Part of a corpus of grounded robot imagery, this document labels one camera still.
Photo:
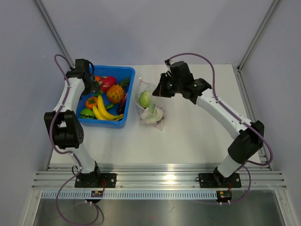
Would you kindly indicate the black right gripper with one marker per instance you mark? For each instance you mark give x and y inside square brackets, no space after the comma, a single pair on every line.
[161,91]

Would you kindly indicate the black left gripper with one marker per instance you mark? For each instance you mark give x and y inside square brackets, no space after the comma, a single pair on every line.
[93,87]

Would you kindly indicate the orange fruit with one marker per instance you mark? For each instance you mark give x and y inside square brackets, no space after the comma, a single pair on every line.
[91,102]
[97,78]

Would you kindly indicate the round green cabbage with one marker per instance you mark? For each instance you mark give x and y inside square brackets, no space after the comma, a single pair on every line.
[146,99]

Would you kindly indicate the clear zip top bag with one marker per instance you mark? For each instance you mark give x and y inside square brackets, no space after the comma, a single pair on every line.
[141,87]

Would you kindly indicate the white green napa cabbage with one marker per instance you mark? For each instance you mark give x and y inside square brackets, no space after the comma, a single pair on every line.
[151,115]

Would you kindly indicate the purple grape bunch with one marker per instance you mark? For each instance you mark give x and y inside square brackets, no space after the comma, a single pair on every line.
[156,121]

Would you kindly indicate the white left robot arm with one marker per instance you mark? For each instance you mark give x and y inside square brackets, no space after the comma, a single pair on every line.
[64,129]

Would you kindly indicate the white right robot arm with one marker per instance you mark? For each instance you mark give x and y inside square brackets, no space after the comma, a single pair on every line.
[246,134]

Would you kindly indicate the pink dragon fruit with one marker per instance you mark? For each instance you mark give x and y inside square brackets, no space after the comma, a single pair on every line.
[106,82]

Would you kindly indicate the blue plastic bin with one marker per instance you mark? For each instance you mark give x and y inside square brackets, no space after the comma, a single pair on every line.
[120,73]

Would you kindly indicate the purple eggplant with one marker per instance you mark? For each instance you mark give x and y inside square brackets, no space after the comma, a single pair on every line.
[122,104]

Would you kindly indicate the dark green chili pepper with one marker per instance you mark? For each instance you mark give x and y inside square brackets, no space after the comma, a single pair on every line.
[109,106]

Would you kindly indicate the yellow banana bunch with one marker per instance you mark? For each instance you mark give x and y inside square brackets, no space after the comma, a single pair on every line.
[102,114]

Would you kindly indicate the right small circuit board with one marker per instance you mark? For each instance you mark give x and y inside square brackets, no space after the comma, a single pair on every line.
[224,196]

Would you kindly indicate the small circuit board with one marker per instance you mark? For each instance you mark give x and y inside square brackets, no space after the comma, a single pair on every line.
[224,196]
[97,194]

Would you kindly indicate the left small circuit board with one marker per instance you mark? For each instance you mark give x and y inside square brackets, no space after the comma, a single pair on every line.
[97,194]

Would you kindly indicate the left aluminium frame post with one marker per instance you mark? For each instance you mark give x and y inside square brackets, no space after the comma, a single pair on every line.
[51,26]

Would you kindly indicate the aluminium frame post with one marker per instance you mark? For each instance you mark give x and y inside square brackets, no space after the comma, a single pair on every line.
[259,33]
[51,26]

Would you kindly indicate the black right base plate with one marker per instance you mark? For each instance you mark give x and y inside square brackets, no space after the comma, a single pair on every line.
[212,180]

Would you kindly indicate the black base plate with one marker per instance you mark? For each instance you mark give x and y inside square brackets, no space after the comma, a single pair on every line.
[91,180]
[212,180]

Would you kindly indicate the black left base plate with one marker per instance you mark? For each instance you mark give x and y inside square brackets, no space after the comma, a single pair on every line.
[91,180]

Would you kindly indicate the slotted cable duct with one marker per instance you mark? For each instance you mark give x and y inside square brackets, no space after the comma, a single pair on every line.
[132,195]

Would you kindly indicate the aluminium front rail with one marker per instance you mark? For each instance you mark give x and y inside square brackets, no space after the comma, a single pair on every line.
[162,177]

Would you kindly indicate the right aluminium frame post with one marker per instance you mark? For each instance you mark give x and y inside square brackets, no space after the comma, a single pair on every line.
[259,33]

